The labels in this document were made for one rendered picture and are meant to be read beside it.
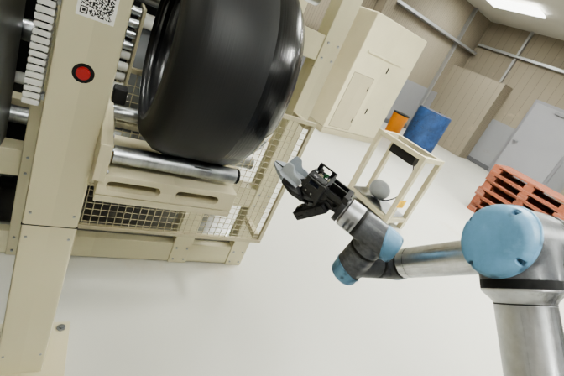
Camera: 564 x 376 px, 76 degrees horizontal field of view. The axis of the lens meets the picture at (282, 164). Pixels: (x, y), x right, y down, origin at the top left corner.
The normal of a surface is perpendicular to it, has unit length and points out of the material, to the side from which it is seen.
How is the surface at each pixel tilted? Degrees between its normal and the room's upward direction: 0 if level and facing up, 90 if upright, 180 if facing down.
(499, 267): 85
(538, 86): 90
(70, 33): 90
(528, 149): 90
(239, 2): 54
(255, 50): 71
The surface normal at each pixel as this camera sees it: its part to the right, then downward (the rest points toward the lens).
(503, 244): -0.84, -0.32
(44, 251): 0.37, 0.49
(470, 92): -0.77, -0.10
